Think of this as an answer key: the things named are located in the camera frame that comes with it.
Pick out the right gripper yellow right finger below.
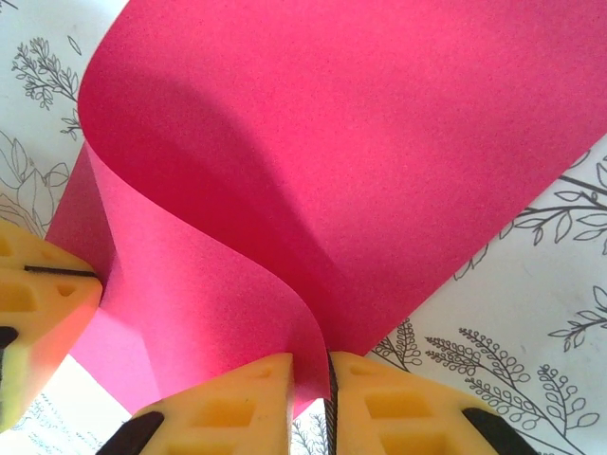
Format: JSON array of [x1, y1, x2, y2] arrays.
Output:
[[326, 350, 537, 455]]

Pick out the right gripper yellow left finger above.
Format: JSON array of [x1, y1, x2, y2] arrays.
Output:
[[106, 353, 294, 455]]

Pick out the pink paper sheet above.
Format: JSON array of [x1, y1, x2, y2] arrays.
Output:
[[45, 0, 607, 421]]

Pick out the floral table cover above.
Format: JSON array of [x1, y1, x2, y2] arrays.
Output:
[[0, 0, 607, 455]]

